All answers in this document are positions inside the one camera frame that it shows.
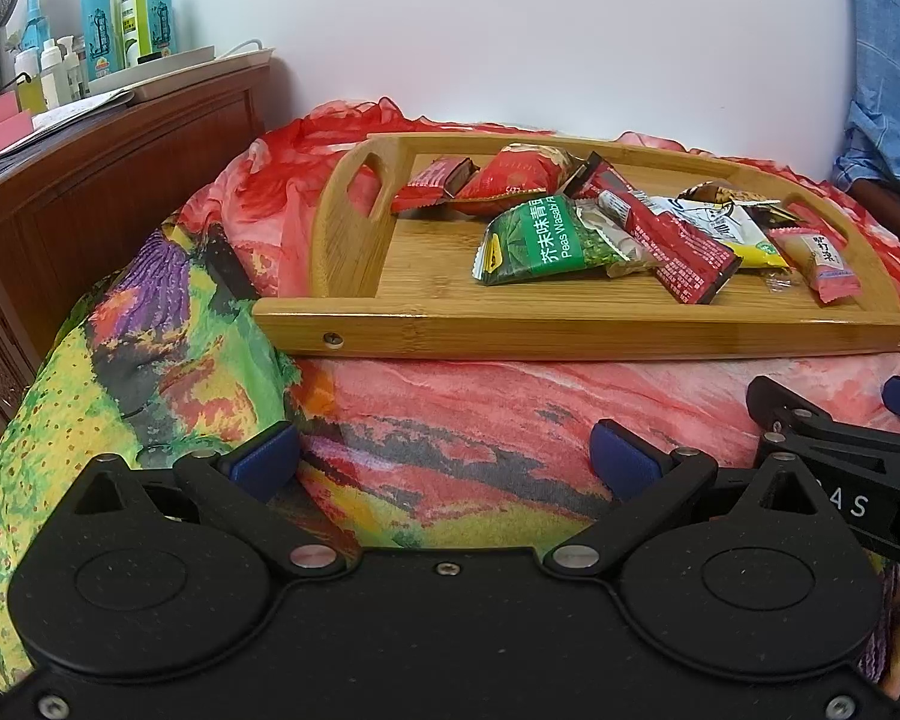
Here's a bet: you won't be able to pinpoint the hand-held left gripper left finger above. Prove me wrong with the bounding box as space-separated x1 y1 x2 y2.
64 422 347 580

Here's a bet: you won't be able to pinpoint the white pump bottle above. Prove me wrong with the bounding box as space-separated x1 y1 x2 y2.
40 37 65 107
58 35 85 102

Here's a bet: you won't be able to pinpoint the green pea packet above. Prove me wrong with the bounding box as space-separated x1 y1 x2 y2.
472 193 631 287

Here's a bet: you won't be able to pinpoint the pink cards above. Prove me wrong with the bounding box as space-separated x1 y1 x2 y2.
0 101 35 158

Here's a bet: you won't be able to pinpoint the green spray bottle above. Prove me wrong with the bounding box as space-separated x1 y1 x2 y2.
116 0 151 70

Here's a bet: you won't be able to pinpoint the dark wooden bed frame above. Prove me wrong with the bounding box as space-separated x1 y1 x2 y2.
844 178 900 256

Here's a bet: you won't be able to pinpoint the yellow and white snack packet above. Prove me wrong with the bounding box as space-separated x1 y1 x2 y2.
645 195 792 271

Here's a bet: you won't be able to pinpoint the long red stick packet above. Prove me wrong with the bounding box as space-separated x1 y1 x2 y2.
596 180 743 306

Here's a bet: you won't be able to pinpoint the yellow bottle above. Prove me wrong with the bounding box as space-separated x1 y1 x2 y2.
13 49 46 115

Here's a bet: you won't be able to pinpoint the stack of papers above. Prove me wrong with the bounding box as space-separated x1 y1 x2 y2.
30 86 136 132

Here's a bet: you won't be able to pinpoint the red gold-print snack packet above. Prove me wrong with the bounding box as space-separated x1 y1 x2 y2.
450 142 582 200

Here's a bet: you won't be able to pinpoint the wooden tray with handles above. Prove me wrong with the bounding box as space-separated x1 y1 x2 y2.
253 131 900 362

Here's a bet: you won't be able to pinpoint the pink packet with white label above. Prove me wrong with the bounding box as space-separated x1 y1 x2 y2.
769 229 863 306

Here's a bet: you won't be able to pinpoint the dark wooden headboard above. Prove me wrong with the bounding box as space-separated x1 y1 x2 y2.
0 56 277 458

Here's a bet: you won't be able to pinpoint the colourful printed blanket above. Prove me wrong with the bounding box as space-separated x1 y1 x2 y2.
0 97 900 698

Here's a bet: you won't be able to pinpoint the tall teal spray bottle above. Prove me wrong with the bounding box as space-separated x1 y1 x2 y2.
81 0 119 81
146 0 176 59

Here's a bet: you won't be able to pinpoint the small teal spray bottle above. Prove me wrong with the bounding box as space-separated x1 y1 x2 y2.
19 0 46 53

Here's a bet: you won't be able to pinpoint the brown peanut packet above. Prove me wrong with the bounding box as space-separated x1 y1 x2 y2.
679 180 781 212

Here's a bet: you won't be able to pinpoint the olive gold snack packet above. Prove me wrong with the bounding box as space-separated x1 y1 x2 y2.
750 202 803 230

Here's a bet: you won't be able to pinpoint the small red snack packet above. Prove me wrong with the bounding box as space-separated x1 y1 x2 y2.
390 156 481 215

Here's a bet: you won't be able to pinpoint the blue plaid cloth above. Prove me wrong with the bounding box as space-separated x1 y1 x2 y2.
832 0 900 181

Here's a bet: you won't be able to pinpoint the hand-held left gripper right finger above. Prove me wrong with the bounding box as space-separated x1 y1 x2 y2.
544 420 835 580

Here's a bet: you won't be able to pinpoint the white cable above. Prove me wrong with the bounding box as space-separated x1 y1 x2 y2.
217 37 272 62

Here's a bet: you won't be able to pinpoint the red biscuit packet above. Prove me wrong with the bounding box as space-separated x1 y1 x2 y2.
562 154 623 200

